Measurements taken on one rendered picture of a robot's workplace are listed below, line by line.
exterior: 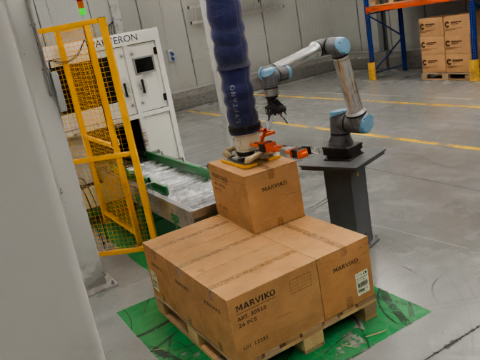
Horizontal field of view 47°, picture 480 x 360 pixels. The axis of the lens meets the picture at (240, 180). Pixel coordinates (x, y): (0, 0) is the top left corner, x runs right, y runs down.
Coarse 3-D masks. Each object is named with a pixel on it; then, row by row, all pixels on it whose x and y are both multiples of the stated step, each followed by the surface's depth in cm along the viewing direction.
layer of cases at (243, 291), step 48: (192, 240) 373; (240, 240) 358; (288, 240) 345; (336, 240) 332; (192, 288) 324; (240, 288) 296; (288, 288) 305; (336, 288) 324; (240, 336) 293; (288, 336) 311
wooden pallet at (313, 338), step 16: (160, 304) 392; (368, 304) 340; (176, 320) 379; (336, 320) 328; (192, 336) 350; (304, 336) 317; (320, 336) 323; (208, 352) 336; (272, 352) 306; (304, 352) 320
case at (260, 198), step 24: (216, 168) 391; (240, 168) 375; (264, 168) 364; (288, 168) 366; (216, 192) 405; (240, 192) 365; (264, 192) 361; (288, 192) 369; (240, 216) 377; (264, 216) 365; (288, 216) 373
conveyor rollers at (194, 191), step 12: (132, 168) 604; (144, 168) 594; (156, 168) 589; (168, 168) 577; (156, 180) 542; (168, 180) 530; (180, 180) 525; (192, 180) 514; (204, 180) 509; (180, 192) 487; (192, 192) 483; (204, 192) 471; (192, 204) 446; (204, 204) 441
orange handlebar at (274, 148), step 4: (268, 132) 398; (272, 132) 399; (260, 136) 394; (252, 144) 374; (256, 144) 370; (268, 148) 358; (272, 148) 354; (276, 148) 351; (288, 152) 340; (304, 152) 330
